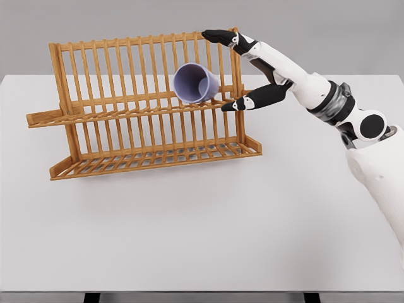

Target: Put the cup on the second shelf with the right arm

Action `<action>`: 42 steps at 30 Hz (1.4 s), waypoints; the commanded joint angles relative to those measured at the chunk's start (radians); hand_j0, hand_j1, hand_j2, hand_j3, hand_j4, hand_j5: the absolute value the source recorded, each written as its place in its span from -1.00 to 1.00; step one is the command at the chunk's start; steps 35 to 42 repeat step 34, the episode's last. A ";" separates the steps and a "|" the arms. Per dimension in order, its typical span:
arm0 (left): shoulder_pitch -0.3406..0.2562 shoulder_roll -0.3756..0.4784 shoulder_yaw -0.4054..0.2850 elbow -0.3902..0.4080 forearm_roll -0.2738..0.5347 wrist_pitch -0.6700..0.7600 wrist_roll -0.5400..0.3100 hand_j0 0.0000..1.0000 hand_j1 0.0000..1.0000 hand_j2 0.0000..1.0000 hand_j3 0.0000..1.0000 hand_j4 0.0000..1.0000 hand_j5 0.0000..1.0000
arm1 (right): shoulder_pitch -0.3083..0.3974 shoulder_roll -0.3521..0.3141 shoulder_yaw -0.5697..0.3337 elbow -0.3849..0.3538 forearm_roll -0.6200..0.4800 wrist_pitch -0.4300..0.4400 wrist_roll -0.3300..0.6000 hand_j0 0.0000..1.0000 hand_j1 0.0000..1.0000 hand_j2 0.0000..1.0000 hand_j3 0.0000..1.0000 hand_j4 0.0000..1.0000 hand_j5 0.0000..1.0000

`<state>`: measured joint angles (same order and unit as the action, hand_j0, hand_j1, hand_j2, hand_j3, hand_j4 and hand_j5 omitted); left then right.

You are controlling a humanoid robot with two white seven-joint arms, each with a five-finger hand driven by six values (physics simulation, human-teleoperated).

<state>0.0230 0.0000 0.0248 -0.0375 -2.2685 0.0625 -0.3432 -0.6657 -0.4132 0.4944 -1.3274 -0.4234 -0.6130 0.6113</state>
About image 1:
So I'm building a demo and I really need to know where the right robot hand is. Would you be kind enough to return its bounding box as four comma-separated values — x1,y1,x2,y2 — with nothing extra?
201,29,313,113

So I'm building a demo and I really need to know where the lilac plastic cup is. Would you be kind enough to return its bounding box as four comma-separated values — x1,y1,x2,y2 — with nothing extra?
172,62,220,104

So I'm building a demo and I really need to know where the wooden dish rack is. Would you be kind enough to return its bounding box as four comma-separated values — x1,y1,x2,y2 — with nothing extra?
25,27,263,182

